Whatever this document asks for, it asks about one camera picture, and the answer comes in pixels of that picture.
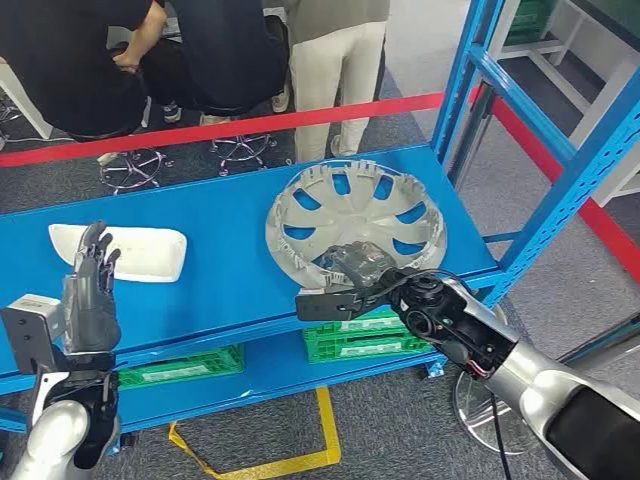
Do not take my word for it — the blue metal shelf rack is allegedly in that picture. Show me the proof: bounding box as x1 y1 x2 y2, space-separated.
0 0 640 439

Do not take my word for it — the chrome swivel chair base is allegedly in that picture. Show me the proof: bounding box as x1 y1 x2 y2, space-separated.
208 133 279 178
99 148 174 197

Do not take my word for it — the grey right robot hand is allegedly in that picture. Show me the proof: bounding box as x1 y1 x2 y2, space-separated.
322 240 402 294

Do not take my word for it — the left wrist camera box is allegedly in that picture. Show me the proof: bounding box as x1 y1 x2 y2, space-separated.
0 294 67 376

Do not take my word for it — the white table panel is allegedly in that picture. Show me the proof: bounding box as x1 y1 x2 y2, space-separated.
0 59 54 142

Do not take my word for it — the person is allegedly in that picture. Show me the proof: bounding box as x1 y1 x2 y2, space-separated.
285 0 392 164
142 0 292 127
0 0 168 167

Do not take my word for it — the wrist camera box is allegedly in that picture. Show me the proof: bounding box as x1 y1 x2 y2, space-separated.
0 294 67 376
294 286 375 323

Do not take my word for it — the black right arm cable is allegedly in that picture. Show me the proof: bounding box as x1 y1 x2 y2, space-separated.
488 392 515 480

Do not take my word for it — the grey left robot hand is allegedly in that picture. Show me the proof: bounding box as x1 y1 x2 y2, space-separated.
61 220 122 357

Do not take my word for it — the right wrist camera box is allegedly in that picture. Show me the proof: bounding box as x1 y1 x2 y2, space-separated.
294 286 375 323

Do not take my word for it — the white frame table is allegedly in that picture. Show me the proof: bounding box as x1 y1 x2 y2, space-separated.
492 0 608 115

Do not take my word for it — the white plastic trim part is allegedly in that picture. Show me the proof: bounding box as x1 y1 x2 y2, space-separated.
48 223 189 285

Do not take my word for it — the red barrier belt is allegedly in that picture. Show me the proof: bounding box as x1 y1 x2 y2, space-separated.
0 91 445 170
469 82 640 285

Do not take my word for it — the green-topped white table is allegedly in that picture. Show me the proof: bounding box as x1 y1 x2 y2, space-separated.
568 0 640 208

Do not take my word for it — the silver plastic wheel hubcap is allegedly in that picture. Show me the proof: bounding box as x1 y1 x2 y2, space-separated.
264 158 448 291

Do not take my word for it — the chrome stanchion post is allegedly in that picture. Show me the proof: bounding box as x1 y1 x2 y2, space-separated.
446 82 540 457

